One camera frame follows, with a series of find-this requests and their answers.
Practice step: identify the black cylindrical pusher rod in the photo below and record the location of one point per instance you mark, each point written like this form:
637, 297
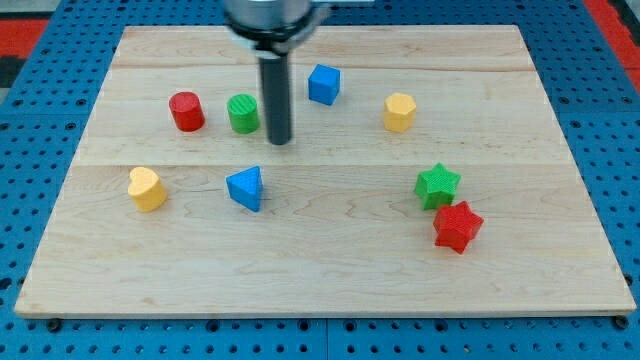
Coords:
276, 96

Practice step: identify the blue triangle block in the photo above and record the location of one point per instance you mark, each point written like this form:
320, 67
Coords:
245, 187

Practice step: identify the green star block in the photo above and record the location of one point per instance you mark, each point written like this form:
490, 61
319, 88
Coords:
436, 186

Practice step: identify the red star block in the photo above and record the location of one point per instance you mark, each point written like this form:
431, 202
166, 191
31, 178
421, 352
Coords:
456, 226

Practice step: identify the blue cube block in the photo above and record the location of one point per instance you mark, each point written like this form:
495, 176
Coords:
324, 84

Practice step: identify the green cylinder block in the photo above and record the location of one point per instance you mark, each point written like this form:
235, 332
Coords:
243, 113

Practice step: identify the red cylinder block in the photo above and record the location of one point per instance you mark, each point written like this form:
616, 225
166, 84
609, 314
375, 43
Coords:
186, 111

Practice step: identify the yellow hexagon block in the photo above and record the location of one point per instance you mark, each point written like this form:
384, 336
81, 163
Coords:
399, 112

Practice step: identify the yellow heart block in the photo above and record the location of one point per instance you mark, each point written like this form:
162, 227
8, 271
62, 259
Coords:
146, 189

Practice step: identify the wooden board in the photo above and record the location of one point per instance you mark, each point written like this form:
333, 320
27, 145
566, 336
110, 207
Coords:
340, 232

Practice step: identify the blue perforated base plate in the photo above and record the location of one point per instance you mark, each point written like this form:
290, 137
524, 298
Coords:
49, 102

